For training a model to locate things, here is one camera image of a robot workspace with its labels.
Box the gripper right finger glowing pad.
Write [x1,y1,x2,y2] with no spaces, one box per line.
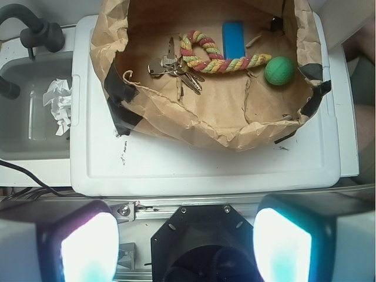
[253,194,375,281]

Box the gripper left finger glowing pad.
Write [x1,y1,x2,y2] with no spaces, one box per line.
[1,199,119,281]

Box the silver key bunch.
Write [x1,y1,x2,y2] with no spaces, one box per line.
[147,37,205,95]

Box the white plastic bin lid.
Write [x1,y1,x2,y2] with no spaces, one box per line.
[70,16,341,197]

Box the black mounting plate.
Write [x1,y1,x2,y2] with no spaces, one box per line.
[150,204,262,281]

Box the grey plastic sink tub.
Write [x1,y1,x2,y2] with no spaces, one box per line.
[1,52,72,160]

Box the crumpled white paper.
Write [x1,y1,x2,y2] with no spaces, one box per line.
[42,79,72,136]

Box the brown paper bag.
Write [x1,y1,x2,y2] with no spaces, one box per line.
[90,1,331,152]

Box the green foam ball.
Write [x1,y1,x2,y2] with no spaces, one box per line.
[264,56,294,86]

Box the dark grey faucet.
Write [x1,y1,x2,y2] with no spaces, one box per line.
[0,3,65,99]

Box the blue rectangular block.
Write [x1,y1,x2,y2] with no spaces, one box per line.
[222,22,246,59]

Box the black cable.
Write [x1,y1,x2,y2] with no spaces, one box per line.
[0,160,71,203]

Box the multicolour rope toy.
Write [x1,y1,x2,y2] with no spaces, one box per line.
[180,30,272,74]

